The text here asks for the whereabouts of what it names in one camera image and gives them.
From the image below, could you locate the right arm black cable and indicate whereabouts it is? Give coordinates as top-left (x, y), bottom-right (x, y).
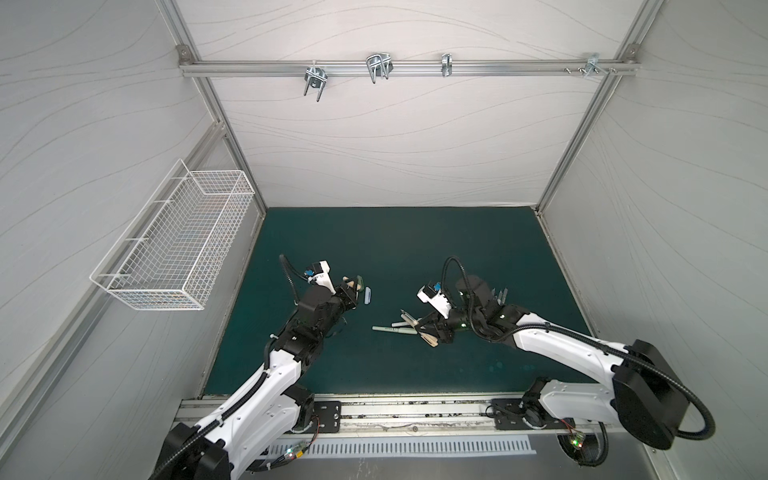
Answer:
top-left (556, 419), bottom-right (610, 468)

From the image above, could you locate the small metal bracket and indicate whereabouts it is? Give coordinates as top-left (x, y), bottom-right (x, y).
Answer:
top-left (441, 53), bottom-right (453, 78)

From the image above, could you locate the black mounting plate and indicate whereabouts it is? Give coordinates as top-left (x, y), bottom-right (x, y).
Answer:
top-left (291, 401), bottom-right (342, 434)
top-left (484, 398), bottom-right (567, 431)

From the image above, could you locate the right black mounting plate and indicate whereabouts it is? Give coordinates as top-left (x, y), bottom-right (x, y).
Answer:
top-left (484, 398), bottom-right (567, 431)

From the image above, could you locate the white slotted cable duct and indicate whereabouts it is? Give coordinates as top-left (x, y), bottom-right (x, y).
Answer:
top-left (263, 436), bottom-right (537, 460)

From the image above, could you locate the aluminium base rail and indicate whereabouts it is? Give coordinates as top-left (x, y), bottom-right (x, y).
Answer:
top-left (172, 392), bottom-right (569, 437)

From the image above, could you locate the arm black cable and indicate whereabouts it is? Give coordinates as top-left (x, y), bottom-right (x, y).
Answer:
top-left (245, 413), bottom-right (322, 472)
top-left (556, 419), bottom-right (610, 468)

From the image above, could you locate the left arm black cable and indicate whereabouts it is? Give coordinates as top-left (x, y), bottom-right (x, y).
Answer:
top-left (245, 413), bottom-right (322, 472)

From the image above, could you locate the metal U-bolt clamp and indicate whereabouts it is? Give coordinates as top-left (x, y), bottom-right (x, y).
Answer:
top-left (303, 65), bottom-right (328, 102)

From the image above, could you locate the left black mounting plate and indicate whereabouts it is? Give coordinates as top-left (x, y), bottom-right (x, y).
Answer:
top-left (291, 401), bottom-right (342, 434)

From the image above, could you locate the aluminium crossbar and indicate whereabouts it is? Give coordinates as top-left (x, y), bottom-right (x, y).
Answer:
top-left (180, 57), bottom-right (641, 78)

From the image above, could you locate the metal U-bolt hook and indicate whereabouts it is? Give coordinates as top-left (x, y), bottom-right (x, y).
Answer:
top-left (365, 52), bottom-right (393, 84)

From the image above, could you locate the green table mat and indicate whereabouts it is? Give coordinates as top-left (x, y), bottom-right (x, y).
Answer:
top-left (205, 208), bottom-right (586, 394)

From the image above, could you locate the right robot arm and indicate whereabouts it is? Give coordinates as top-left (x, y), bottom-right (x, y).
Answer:
top-left (415, 275), bottom-right (716, 450)

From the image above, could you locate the white wire basket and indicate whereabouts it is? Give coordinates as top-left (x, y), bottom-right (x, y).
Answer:
top-left (89, 159), bottom-right (254, 311)

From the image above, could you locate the light green pen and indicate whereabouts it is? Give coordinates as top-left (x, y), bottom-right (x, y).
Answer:
top-left (371, 326), bottom-right (418, 335)

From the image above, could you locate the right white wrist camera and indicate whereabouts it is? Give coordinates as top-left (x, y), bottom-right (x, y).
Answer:
top-left (417, 284), bottom-right (452, 319)

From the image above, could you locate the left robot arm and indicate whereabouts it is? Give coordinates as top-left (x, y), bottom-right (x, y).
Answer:
top-left (150, 278), bottom-right (371, 479)

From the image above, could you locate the metal hook bracket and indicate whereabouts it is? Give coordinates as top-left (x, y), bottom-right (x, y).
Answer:
top-left (564, 53), bottom-right (617, 78)

